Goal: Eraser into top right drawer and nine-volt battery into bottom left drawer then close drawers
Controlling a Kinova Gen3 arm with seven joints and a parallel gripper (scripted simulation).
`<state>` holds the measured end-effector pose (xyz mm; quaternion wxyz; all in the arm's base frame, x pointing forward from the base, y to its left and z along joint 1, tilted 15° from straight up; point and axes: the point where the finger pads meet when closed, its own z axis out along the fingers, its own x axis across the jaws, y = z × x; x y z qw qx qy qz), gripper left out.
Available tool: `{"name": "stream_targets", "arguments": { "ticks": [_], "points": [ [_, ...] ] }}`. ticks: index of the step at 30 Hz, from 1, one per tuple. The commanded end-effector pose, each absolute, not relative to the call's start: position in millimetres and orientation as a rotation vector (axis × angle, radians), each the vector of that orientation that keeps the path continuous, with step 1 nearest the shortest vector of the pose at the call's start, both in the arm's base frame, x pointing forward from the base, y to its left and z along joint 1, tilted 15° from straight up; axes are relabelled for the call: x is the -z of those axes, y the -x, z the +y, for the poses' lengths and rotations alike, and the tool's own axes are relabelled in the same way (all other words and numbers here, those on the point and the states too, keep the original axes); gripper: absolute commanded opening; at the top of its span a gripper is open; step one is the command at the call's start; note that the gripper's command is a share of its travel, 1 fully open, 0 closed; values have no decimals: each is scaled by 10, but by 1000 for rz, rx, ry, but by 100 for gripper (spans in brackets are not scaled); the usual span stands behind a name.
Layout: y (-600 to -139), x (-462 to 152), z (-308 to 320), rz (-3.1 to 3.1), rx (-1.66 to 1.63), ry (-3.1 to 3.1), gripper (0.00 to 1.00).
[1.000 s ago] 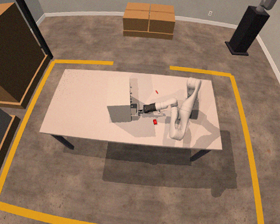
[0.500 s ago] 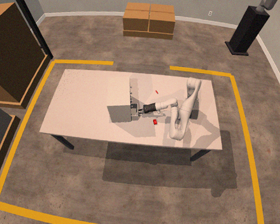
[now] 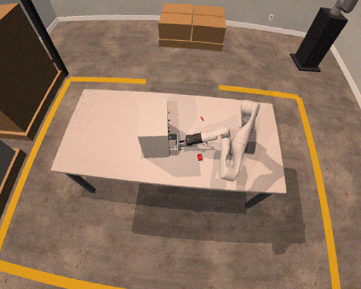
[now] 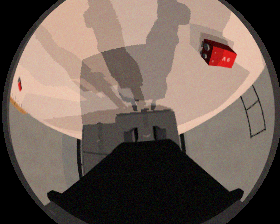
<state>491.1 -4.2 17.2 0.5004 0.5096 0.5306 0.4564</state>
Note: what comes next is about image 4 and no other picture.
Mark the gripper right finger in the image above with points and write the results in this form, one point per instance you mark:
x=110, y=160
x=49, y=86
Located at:
x=161, y=133

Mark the small red block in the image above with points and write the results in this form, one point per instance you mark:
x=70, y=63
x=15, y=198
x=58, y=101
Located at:
x=218, y=54

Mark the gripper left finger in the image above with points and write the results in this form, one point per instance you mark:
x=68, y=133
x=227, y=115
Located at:
x=131, y=135

